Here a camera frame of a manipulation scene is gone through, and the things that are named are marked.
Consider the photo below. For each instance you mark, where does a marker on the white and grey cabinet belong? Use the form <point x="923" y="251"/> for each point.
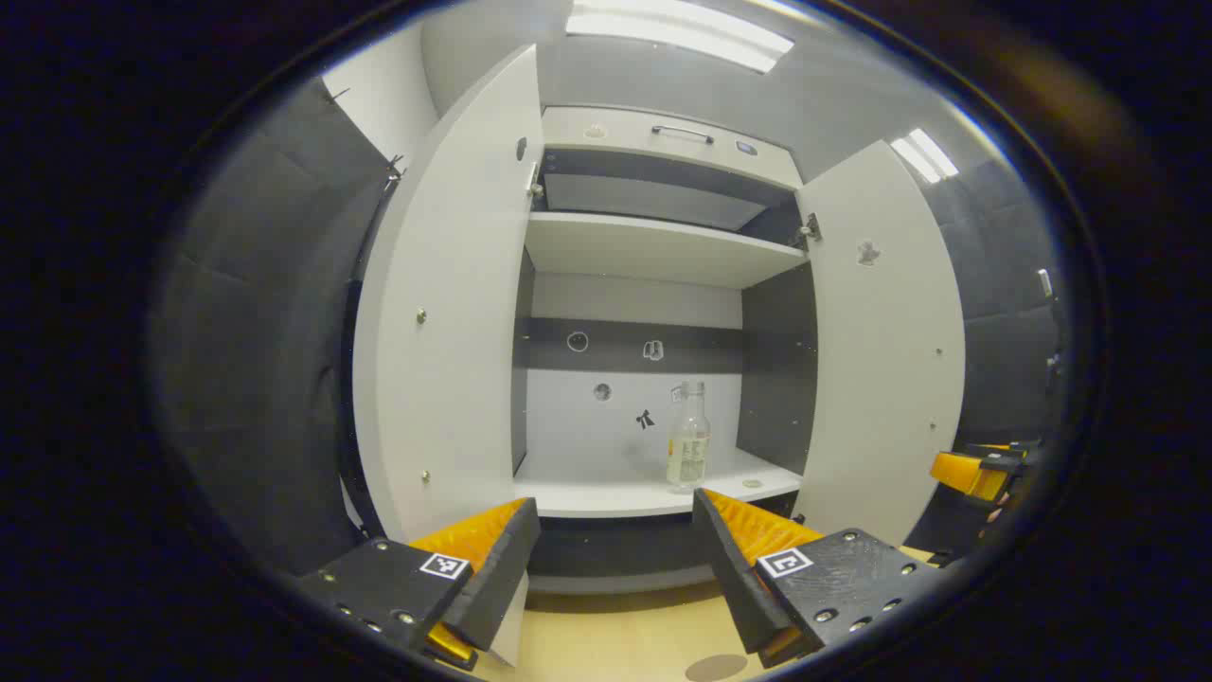
<point x="625" y="426"/>

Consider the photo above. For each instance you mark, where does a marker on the clear glass bottle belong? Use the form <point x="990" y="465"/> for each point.
<point x="688" y="445"/>

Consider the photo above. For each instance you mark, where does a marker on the white cabinet shelf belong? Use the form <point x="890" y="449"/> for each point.
<point x="653" y="248"/>

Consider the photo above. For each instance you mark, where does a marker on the tripod with small device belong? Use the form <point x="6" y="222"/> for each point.
<point x="1044" y="282"/>

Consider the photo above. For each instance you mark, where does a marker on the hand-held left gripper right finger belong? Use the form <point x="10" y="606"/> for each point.
<point x="729" y="578"/>

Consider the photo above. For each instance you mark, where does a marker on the small ceiling light panel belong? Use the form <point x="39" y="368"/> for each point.
<point x="923" y="154"/>

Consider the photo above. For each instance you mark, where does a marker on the black quilted cloth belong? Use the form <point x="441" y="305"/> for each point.
<point x="265" y="332"/>
<point x="1004" y="275"/>

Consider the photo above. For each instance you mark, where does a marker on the white cabinet door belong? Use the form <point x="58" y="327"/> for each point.
<point x="881" y="360"/>
<point x="445" y="332"/>

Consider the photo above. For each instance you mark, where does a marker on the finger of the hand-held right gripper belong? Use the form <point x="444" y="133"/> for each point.
<point x="966" y="474"/>
<point x="1008" y="457"/>

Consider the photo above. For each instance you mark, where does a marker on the metal door hinge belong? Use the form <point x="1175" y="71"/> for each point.
<point x="810" y="229"/>
<point x="536" y="185"/>

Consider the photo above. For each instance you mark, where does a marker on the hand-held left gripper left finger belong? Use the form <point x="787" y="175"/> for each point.
<point x="492" y="587"/>

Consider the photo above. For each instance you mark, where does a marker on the white cabinet drawer front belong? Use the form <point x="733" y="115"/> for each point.
<point x="615" y="137"/>

